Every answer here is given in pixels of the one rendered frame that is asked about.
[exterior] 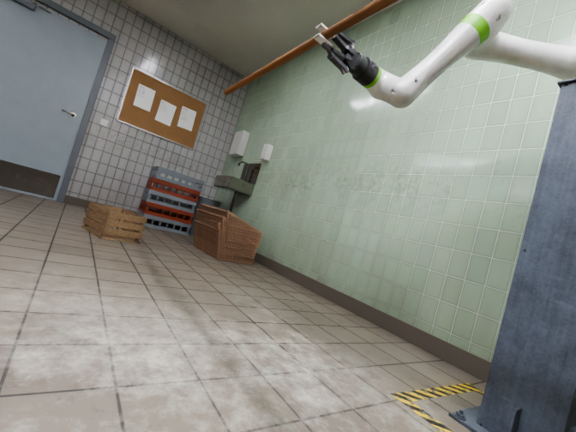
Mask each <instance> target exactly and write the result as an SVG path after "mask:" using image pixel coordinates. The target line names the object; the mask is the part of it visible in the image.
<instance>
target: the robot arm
mask: <svg viewBox="0 0 576 432"><path fill-rule="evenodd" d="M512 12H513V1H512V0H482V2H480V4H478V6H476V7H475V8H474V9H473V10H472V11H471V12H470V13H469V14H468V15H467V16H466V17H465V18H464V19H463V20H462V21H461V22H460V23H459V24H458V25H457V26H456V27H455V28H454V29H453V30H452V32H450V34H448V36H446V38H444V40H442V42H441V43H440V44H439V45H438V46H437V47H436V48H435V49H434V50H432V52H430V54H428V56H426V58H424V60H422V61H421V62H420V63H419V64H418V65H416V66H415V67H414V68H413V69H411V70H410V71H409V72H407V73H406V74H405V75H403V76H402V77H398V76H396V75H392V74H391V73H389V72H387V71H385V70H384V69H382V68H381V67H379V66H378V64H376V63H375V62H374V61H373V60H372V59H371V58H370V57H365V56H364V55H363V54H362V53H359V52H357V51H356V49H355V48H354V44H355V43H356V40H354V39H350V38H349V37H348V36H346V35H345V34H344V33H342V32H341V33H338V34H337V35H335V36H333V37H332V38H330V39H331V40H332V41H333V42H334V43H335V44H336V45H337V46H338V48H340V50H341V52H340V51H338V50H336V49H335V48H334V47H332V46H333V44H332V43H331V42H329V41H328V40H327V39H326V38H324V37H323V36H322V35H321V34H320V33H318V34H316V36H314V39H315V40H316V41H317V42H319V43H320V44H321V47H322V48H324V49H325V50H326V51H327V54H328V55H327V58H328V59H329V60H330V61H331V62H332V63H333V64H334V65H335V66H336V67H337V68H338V69H339V70H340V72H341V73H342V75H344V74H346V73H348V72H350V73H351V74H352V78H353V79H354V80H355V81H357V82H358V83H359V84H361V85H362V86H363V87H365V88H366V89H367V90H368V92H369V94H370V95H371V96H372V97H373V98H375V99H379V100H382V101H385V102H387V103H388V104H390V105H392V106H393V107H395V108H406V107H407V106H409V105H411V104H412V103H413V102H414V101H415V99H416V98H417V97H418V96H419V95H420V94H421V93H422V92H423V91H424V90H425V89H426V88H427V87H428V86H429V85H430V84H431V83H432V82H433V81H434V80H435V79H436V78H438V77H439V76H440V75H441V74H442V73H443V72H445V71H446V70H447V69H449V68H450V67H451V66H452V65H454V64H455V63H456V62H458V60H460V59H461V58H462V57H465V58H466V59H469V60H478V61H487V62H493V63H504V64H508V65H512V66H517V67H520V68H525V69H530V70H534V71H537V72H540V73H543V74H546V75H551V76H554V77H555V78H558V79H561V80H563V81H564V80H569V79H573V78H576V46H568V45H555V44H549V43H544V42H539V41H535V40H530V39H523V38H520V37H516V36H513V35H510V34H507V33H502V32H500V30H501V29H502V28H503V27H504V25H505V24H506V23H507V21H508V20H509V19H510V17H511V15H512ZM330 39H329V40H330Z"/></svg>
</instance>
